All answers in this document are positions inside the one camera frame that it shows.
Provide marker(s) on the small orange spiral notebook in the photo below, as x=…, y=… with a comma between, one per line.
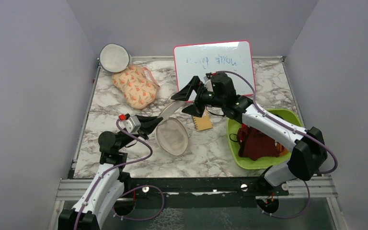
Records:
x=202, y=123

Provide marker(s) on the dark bra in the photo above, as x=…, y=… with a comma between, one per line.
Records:
x=254, y=144

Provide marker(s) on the grey rimmed mesh laundry bag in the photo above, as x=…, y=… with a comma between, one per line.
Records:
x=114, y=58

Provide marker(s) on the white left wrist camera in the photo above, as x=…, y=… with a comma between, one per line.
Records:
x=130, y=122

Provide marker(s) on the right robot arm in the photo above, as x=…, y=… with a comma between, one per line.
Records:
x=307, y=149

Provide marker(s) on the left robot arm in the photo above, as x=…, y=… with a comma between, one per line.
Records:
x=110, y=182

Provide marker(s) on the peach floral bra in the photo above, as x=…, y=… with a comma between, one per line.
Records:
x=137, y=85

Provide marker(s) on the pink framed whiteboard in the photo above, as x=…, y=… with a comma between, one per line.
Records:
x=200, y=59

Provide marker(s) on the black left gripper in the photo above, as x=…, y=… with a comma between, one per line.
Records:
x=148, y=124

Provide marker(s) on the green plastic tray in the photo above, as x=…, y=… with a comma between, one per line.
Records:
x=232, y=128

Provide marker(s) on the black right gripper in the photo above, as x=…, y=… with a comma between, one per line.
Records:
x=196, y=109

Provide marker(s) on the black mounting rail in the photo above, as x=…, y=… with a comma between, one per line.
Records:
x=182, y=192

